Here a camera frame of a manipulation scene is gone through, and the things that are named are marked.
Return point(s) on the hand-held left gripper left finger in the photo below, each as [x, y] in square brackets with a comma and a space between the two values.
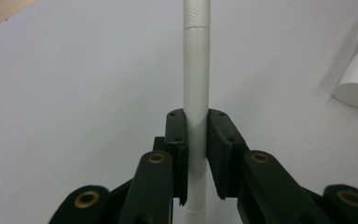
[180, 149]

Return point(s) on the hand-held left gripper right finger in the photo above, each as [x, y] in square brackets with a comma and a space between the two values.
[223, 149]

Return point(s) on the slim white pen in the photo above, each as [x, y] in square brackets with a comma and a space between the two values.
[195, 77]

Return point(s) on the white board table cover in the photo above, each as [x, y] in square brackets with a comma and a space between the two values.
[90, 93]

